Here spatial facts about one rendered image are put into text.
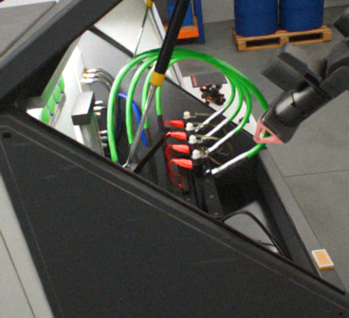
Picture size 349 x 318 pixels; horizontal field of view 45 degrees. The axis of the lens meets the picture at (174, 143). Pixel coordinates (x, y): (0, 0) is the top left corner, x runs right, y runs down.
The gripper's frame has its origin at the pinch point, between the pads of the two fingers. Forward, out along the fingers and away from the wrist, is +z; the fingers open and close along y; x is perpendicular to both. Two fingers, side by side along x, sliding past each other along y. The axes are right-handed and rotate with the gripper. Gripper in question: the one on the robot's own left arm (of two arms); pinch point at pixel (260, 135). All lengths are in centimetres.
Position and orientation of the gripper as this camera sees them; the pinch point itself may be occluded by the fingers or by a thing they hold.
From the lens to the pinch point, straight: 90.9
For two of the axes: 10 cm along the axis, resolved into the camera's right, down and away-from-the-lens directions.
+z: -3.9, 4.2, 8.2
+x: 7.5, 6.7, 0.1
